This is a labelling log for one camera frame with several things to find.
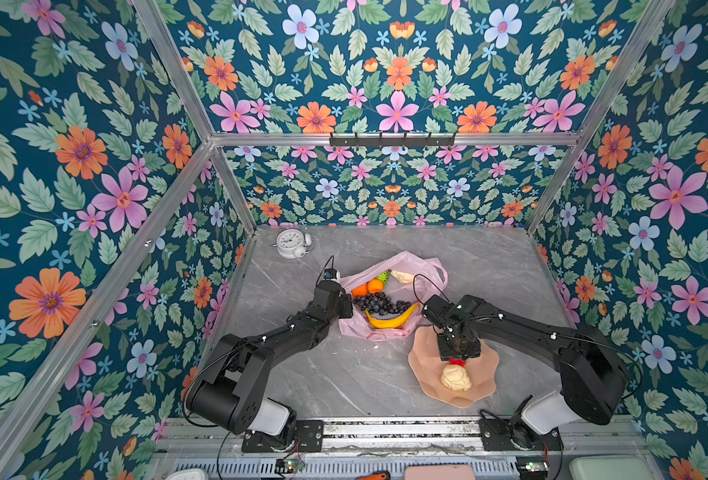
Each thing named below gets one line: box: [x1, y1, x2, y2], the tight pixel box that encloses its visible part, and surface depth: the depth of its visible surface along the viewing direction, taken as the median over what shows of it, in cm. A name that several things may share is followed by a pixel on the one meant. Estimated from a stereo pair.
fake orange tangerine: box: [351, 282, 368, 297], surface depth 98 cm
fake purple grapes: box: [352, 292, 412, 316], surface depth 96 cm
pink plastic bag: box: [338, 251, 449, 341], surface depth 95 cm
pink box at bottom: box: [404, 464, 476, 480], surface depth 69 cm
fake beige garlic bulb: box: [440, 364, 472, 392], surface depth 79 cm
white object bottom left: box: [165, 468, 209, 480], surface depth 68 cm
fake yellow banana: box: [365, 303, 421, 328], surface depth 93 cm
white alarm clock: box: [272, 228, 312, 259], surface depth 113 cm
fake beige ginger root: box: [390, 270, 415, 284], surface depth 102 cm
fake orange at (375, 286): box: [367, 278, 385, 294], surface depth 98 cm
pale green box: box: [569, 457, 655, 480], surface depth 68 cm
